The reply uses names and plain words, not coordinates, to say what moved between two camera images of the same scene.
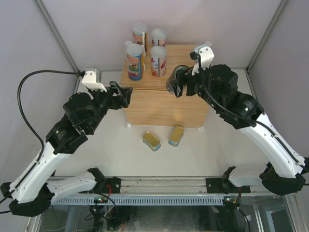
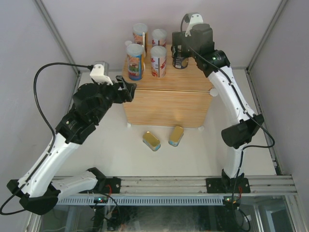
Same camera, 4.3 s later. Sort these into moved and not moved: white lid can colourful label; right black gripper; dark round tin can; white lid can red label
Moved: right black gripper; dark round tin can
Not moved: white lid can colourful label; white lid can red label
